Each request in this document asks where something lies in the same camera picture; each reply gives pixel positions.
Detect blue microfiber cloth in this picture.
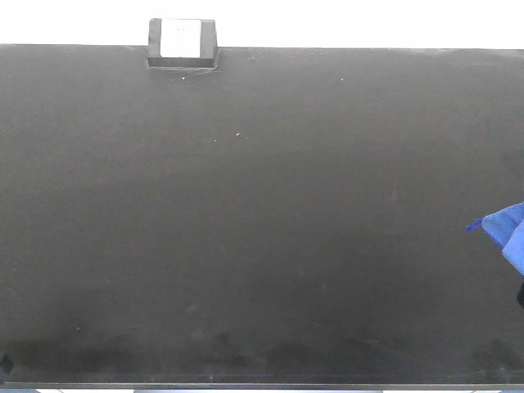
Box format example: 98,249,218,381
466,202,523,275

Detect black socket box white face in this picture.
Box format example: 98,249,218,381
147,18,219,70

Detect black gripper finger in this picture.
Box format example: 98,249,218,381
516,283,524,308
0,353,14,376

